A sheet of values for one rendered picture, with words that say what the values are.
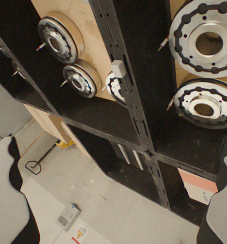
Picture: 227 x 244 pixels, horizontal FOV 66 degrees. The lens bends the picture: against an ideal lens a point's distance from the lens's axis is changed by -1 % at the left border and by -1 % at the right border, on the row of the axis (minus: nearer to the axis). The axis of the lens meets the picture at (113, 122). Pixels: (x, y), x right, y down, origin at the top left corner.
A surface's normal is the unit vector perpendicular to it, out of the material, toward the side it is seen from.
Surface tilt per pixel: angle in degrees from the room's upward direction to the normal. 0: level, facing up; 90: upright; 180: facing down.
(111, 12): 0
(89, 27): 0
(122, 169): 90
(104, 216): 90
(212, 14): 0
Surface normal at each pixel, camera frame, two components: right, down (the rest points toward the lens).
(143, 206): -0.23, -0.62
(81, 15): -0.55, 0.73
